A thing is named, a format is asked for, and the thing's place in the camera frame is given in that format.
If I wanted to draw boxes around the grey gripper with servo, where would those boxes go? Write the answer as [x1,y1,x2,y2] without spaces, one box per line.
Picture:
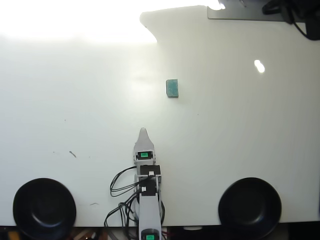
[133,127,157,166]

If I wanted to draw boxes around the blue foam cube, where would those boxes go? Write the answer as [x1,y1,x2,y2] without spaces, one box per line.
[165,78,180,99]

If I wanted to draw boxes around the black base cable bundle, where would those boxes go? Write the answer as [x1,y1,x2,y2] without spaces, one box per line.
[104,192,141,235]

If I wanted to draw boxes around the black round bowl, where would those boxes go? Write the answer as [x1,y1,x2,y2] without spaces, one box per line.
[12,177,77,240]
[217,177,283,240]

